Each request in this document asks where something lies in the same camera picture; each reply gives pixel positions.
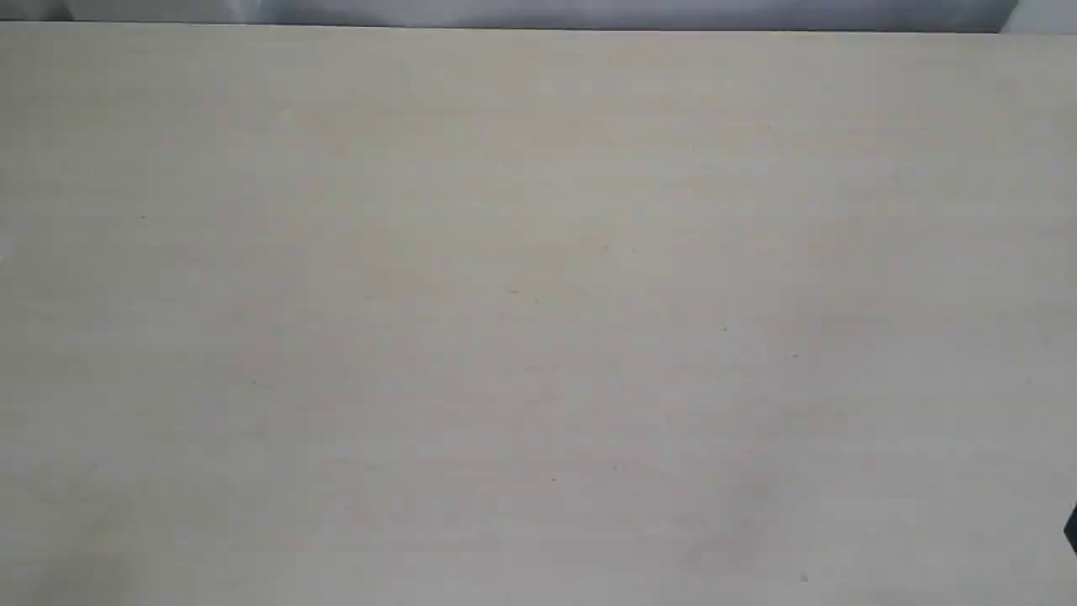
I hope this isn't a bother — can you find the black object at edge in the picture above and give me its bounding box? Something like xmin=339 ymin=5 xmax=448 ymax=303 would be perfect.
xmin=1063 ymin=506 xmax=1077 ymax=555

